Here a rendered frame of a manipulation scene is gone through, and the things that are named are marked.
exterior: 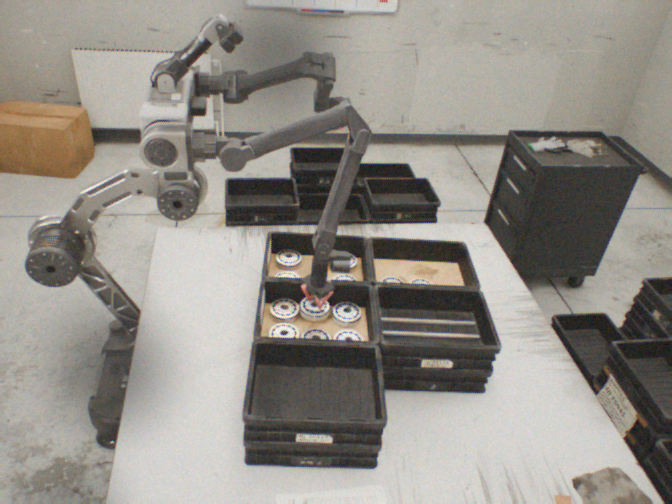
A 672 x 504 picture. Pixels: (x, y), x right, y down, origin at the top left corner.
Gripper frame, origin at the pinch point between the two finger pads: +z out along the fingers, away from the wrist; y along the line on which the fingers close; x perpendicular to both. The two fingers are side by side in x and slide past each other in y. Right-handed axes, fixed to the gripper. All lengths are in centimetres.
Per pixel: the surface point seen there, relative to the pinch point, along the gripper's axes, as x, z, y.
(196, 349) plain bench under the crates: 33.2, 20.7, 24.0
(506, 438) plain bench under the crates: -17, 16, -73
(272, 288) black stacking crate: 6.7, 0.0, 15.0
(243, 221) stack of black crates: -51, 43, 102
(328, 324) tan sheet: -0.7, 5.9, -6.7
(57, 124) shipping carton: -36, 59, 293
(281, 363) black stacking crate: 24.2, 5.2, -10.0
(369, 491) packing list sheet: 29, 18, -55
